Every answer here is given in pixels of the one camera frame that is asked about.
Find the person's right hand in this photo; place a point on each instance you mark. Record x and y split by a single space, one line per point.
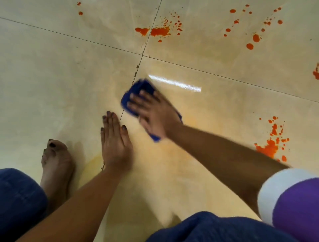
159 114

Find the person's right thumb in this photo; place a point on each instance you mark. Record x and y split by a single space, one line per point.
145 124

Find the blue jeans left leg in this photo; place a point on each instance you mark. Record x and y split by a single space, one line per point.
20 204

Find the person's left thumb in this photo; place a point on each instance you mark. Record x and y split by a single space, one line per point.
126 137

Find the blue jeans leg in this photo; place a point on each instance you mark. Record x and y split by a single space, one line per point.
214 228
20 204

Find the person's left little finger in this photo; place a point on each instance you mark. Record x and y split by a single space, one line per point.
102 137

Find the orange liquid splatter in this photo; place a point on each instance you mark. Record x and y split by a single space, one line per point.
256 38
80 13
270 148
159 31
316 73

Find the person's left hand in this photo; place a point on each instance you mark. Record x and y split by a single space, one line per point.
116 152

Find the person's bare foot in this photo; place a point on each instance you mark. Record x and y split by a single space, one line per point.
56 164

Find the person's right forearm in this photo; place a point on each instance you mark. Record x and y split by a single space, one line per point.
224 159

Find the person's left middle finger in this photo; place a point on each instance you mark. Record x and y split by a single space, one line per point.
110 124

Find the purple and white sleeve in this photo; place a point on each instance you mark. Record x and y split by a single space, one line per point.
291 199

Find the person's left forearm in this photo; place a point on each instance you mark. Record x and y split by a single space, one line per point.
79 209

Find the blue cleaning cloth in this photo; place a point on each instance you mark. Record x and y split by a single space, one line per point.
138 89

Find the blue jeans right leg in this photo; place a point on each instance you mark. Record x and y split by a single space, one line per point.
214 228

